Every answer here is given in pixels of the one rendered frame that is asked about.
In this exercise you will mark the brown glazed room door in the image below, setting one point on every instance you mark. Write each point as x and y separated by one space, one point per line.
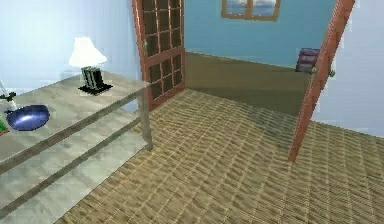
161 50

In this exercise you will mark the white shade table lamp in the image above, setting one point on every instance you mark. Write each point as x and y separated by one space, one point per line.
88 55

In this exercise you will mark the grey wooden table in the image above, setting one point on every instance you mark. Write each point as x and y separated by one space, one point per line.
66 100

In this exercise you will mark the brown framed window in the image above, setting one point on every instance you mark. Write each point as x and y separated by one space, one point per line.
250 8

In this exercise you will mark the green and red flat object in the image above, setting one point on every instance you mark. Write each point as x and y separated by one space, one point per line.
2 127

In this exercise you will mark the white candle with black holder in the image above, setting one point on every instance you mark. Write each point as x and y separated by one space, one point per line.
7 96

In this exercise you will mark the brass door knob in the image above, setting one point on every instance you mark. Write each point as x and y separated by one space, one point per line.
331 73

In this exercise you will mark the brown wooden room door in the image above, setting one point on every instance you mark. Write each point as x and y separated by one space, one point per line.
318 80

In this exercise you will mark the dark blue bowl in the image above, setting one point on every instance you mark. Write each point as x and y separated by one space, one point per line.
28 117

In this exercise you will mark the purple armchair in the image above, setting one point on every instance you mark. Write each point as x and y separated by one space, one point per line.
307 60

